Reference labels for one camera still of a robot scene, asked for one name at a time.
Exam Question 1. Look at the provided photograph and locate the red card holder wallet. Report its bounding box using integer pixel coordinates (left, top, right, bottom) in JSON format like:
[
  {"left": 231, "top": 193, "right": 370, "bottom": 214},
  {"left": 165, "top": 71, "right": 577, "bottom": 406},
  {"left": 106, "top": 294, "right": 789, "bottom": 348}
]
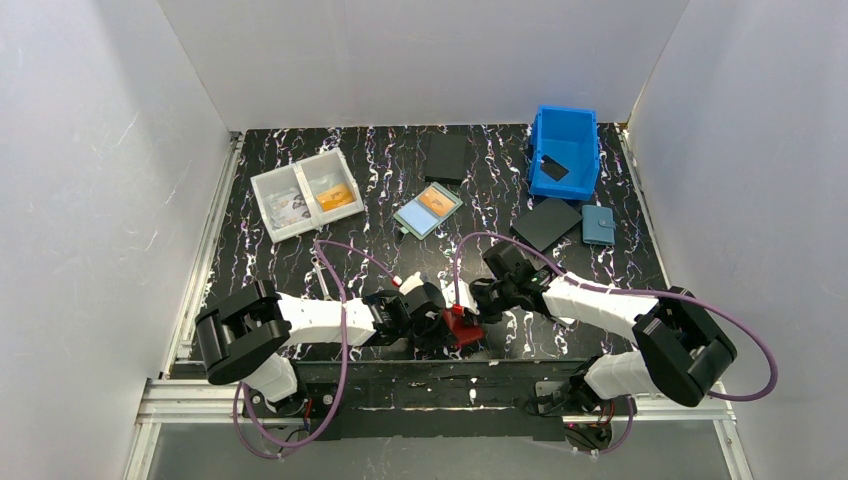
[{"left": 442, "top": 305, "right": 485, "bottom": 347}]

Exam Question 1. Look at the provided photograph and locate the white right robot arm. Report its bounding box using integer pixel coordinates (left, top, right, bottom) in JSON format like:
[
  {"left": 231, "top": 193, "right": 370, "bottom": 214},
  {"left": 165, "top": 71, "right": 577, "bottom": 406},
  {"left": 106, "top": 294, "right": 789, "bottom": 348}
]
[{"left": 446, "top": 237, "right": 737, "bottom": 411}]

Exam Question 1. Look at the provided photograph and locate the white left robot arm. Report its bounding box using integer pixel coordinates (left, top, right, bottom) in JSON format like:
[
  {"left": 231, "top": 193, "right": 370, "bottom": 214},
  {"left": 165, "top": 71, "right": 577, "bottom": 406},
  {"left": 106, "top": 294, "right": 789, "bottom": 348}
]
[{"left": 194, "top": 278, "right": 458, "bottom": 403}]

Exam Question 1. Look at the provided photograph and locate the green open card wallet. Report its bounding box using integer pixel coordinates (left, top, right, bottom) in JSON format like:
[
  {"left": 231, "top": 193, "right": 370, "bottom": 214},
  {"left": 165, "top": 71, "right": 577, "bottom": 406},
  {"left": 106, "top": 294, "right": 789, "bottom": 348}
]
[{"left": 393, "top": 182, "right": 463, "bottom": 240}]

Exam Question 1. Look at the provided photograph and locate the black card in bin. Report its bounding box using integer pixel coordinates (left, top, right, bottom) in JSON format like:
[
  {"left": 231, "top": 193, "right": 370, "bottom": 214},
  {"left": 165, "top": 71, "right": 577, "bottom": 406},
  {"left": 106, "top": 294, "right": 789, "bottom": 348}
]
[{"left": 540, "top": 155, "right": 569, "bottom": 182}]

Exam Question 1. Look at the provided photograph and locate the orange card in tray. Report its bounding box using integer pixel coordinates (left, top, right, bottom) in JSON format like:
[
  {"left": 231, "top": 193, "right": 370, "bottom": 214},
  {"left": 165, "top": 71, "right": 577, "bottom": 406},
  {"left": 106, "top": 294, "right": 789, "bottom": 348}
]
[{"left": 316, "top": 183, "right": 355, "bottom": 212}]

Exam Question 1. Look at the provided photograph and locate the patterned card in tray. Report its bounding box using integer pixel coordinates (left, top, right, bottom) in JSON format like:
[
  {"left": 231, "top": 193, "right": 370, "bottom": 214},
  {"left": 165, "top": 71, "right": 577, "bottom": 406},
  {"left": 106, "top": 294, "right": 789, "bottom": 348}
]
[{"left": 266, "top": 190, "right": 311, "bottom": 229}]

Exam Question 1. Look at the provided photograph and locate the dark grey flat wallet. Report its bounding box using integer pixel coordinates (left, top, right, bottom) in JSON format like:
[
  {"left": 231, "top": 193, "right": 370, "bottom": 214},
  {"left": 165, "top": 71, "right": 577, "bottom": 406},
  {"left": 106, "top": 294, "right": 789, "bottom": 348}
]
[{"left": 510, "top": 198, "right": 582, "bottom": 252}]

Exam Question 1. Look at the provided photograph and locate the blue snap wallet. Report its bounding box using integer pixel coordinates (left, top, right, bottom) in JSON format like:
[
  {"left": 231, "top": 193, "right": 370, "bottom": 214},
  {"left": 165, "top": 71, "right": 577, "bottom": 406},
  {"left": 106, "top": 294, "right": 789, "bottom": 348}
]
[{"left": 581, "top": 204, "right": 616, "bottom": 246}]

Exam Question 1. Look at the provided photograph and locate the black wallet at back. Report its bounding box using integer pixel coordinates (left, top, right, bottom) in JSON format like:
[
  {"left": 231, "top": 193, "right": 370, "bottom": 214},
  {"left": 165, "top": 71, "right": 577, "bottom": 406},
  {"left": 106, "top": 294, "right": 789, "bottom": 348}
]
[{"left": 424, "top": 134, "right": 468, "bottom": 185}]

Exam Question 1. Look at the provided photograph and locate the clear two-compartment tray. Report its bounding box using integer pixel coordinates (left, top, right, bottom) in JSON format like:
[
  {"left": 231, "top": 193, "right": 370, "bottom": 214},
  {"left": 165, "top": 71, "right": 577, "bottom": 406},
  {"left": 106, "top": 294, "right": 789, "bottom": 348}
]
[{"left": 251, "top": 148, "right": 365, "bottom": 243}]

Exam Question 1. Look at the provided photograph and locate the blue plastic bin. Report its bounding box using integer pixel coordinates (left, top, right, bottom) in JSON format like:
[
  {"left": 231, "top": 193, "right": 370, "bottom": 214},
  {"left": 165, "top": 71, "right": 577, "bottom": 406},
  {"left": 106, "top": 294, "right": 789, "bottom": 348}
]
[{"left": 528, "top": 105, "right": 600, "bottom": 201}]

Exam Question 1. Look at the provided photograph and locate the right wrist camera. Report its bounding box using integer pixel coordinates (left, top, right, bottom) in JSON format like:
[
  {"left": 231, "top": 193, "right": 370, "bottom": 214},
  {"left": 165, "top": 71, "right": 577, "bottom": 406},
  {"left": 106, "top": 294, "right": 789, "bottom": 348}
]
[{"left": 441, "top": 280, "right": 479, "bottom": 315}]

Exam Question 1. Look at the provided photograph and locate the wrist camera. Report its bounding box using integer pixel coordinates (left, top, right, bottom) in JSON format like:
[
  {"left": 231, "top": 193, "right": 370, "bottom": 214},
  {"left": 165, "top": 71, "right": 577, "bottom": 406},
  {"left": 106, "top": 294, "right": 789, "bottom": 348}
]
[
  {"left": 441, "top": 280, "right": 479, "bottom": 315},
  {"left": 398, "top": 272, "right": 424, "bottom": 295}
]

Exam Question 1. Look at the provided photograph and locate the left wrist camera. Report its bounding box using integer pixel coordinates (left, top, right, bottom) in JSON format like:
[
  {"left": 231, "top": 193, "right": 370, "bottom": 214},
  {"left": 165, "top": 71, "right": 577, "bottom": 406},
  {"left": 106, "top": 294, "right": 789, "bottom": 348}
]
[{"left": 398, "top": 272, "right": 424, "bottom": 295}]

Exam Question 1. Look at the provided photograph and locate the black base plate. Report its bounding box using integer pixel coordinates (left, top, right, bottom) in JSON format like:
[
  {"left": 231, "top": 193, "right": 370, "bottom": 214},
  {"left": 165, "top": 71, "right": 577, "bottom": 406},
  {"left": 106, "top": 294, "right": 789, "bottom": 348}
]
[{"left": 242, "top": 360, "right": 628, "bottom": 446}]

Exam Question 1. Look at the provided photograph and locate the aluminium frame rail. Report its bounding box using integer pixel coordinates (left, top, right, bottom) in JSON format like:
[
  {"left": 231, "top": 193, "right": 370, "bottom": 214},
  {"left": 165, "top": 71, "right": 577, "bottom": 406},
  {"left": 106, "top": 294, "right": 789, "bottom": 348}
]
[{"left": 130, "top": 124, "right": 745, "bottom": 479}]

